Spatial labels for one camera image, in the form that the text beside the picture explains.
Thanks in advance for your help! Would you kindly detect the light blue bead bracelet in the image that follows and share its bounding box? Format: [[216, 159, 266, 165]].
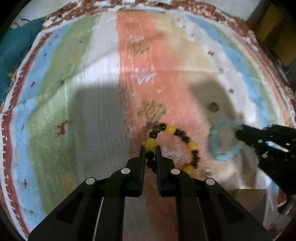
[[208, 117, 246, 162]]

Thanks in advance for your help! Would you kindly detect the metal ring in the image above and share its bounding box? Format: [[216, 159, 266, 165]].
[[208, 101, 220, 113]]

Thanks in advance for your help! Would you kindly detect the yellow and brown bead bracelet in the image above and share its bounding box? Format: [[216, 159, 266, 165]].
[[144, 122, 200, 175]]

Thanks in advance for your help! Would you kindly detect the grey jewelry tray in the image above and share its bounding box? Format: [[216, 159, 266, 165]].
[[227, 189, 273, 229]]

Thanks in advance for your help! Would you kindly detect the gold coin pendant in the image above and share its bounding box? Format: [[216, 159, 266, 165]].
[[201, 168, 212, 178]]

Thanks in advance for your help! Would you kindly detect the yellow hanging cloth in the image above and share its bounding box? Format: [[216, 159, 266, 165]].
[[254, 1, 295, 67]]

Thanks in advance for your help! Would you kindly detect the striped colourful cloth mat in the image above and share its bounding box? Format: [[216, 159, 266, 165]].
[[1, 1, 295, 239]]

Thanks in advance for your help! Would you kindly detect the teal blanket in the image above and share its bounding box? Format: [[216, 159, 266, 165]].
[[1, 18, 44, 102]]

